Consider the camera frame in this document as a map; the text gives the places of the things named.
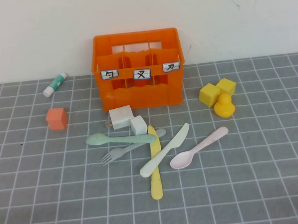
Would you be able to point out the pink plastic spoon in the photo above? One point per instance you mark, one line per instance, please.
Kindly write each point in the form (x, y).
(182, 160)

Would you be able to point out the orange plastic cutlery holder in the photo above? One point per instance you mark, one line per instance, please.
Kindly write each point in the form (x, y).
(138, 97)

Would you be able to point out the small white cube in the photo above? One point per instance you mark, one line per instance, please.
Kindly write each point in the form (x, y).
(139, 125)

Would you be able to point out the white charger plug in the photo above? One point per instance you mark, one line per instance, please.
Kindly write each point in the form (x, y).
(120, 117)

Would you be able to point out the white label with crossed character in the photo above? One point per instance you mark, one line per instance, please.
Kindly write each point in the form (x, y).
(142, 74)

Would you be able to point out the white label with hooked character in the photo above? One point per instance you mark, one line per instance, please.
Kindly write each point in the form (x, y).
(109, 75)

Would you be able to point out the grey plastic fork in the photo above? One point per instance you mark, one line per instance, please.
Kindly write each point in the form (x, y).
(113, 155)

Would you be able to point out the mint green plastic spoon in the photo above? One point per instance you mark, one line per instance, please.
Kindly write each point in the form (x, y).
(98, 139)

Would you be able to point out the white plastic knife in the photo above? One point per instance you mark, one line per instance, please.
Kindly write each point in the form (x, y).
(148, 170)

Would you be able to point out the yellow cube block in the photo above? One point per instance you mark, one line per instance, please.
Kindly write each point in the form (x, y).
(227, 86)
(208, 95)

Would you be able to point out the yellow plastic knife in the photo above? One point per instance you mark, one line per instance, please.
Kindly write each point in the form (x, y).
(156, 184)

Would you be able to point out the yellow rubber duck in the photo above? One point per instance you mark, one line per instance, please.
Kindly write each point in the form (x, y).
(223, 108)

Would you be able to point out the salmon pink cube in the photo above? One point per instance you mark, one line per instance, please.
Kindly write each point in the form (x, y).
(57, 119)

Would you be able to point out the green and white glue stick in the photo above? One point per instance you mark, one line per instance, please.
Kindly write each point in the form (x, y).
(53, 84)

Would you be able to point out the grey grid-pattern tablecloth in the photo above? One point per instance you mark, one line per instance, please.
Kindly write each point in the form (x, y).
(43, 197)

